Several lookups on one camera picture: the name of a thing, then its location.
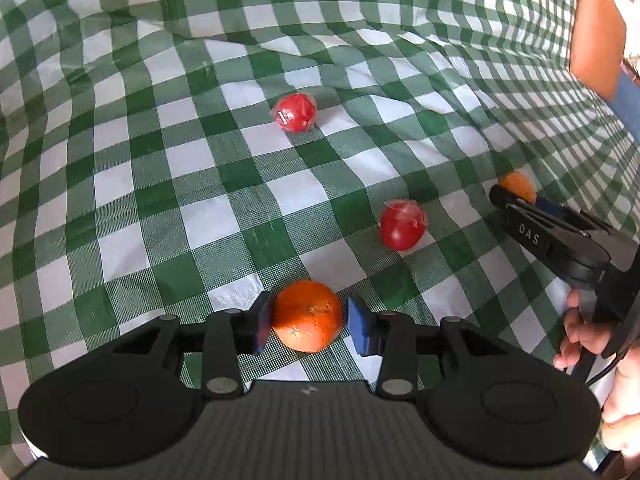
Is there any person's right hand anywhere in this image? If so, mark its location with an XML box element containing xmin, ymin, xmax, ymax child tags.
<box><xmin>552</xmin><ymin>289</ymin><xmax>640</xmax><ymax>457</ymax></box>

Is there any small orange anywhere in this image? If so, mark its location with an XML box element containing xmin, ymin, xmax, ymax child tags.
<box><xmin>272</xmin><ymin>280</ymin><xmax>344</xmax><ymax>354</ymax></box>
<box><xmin>497</xmin><ymin>170</ymin><xmax>538</xmax><ymax>206</ymax></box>

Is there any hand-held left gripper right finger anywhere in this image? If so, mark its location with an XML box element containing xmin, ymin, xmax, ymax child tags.
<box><xmin>347</xmin><ymin>295</ymin><xmax>507</xmax><ymax>402</ymax></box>

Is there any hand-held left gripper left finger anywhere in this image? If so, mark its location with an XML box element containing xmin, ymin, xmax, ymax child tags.
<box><xmin>112</xmin><ymin>290</ymin><xmax>275</xmax><ymax>402</ymax></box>

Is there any red wrapped tomato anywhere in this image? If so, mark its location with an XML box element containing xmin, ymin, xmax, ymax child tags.
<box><xmin>271</xmin><ymin>92</ymin><xmax>319</xmax><ymax>134</ymax></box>
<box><xmin>379</xmin><ymin>199</ymin><xmax>429</xmax><ymax>253</ymax></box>

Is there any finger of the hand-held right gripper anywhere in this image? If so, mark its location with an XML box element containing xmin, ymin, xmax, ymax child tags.
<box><xmin>488</xmin><ymin>183</ymin><xmax>592</xmax><ymax>237</ymax></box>
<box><xmin>535</xmin><ymin>198</ymin><xmax>612</xmax><ymax>242</ymax></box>

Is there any green checked cloth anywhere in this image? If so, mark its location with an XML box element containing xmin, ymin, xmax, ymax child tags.
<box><xmin>0</xmin><ymin>0</ymin><xmax>640</xmax><ymax>467</ymax></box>

